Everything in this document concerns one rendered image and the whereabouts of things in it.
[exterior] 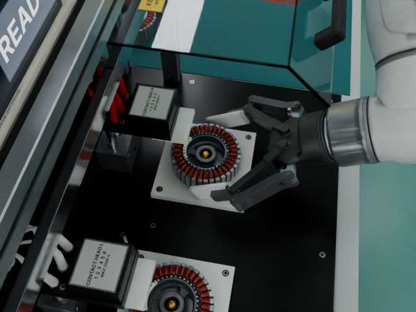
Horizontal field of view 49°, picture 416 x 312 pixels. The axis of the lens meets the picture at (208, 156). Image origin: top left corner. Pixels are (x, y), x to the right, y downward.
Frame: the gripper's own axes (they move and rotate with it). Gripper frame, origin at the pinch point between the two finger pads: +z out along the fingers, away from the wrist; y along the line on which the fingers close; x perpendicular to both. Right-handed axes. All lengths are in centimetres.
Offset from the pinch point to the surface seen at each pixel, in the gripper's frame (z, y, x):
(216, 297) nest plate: -3.5, -21.5, -4.5
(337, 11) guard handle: -25.4, 6.2, 15.5
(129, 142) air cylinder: 9.8, -1.1, 8.0
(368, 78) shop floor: -2, 101, -93
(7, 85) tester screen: -5.5, -18.0, 36.1
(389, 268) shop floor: -8, 20, -97
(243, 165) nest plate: -4.1, 0.6, -4.7
